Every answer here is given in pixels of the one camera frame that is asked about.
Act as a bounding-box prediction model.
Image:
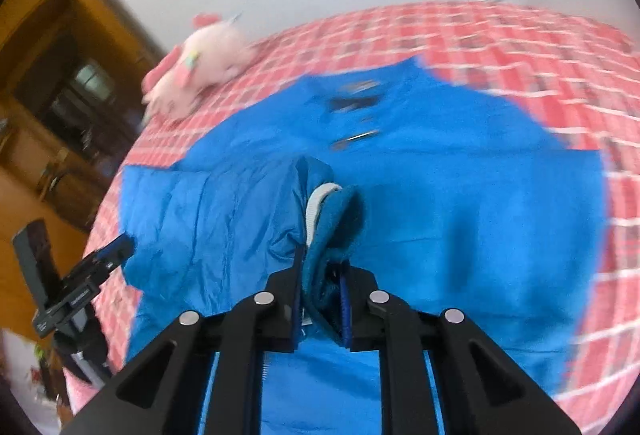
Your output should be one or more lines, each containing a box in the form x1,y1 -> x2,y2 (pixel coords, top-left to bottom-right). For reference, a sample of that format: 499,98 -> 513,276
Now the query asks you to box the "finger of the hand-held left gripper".
70,235 -> 136,288

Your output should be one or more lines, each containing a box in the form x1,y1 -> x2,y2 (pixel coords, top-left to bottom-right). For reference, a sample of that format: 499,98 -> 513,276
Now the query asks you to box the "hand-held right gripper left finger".
60,242 -> 307,435

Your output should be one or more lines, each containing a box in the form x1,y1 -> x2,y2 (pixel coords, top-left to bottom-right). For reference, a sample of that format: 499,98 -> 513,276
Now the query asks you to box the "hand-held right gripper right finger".
339,265 -> 583,435

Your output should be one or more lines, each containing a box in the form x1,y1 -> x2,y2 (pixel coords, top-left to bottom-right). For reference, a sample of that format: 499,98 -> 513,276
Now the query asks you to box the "blue jacket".
120,55 -> 609,435

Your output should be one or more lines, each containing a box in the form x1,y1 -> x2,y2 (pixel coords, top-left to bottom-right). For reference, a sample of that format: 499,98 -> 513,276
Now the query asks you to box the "pink plush toy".
141,12 -> 256,118

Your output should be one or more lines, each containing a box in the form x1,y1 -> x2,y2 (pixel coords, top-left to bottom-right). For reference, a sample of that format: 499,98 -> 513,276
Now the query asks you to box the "wooden cabinet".
0,0 -> 170,236

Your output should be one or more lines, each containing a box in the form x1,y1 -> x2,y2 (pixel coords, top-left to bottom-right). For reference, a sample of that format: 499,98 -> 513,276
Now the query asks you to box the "red checked blanket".
67,0 -> 640,421

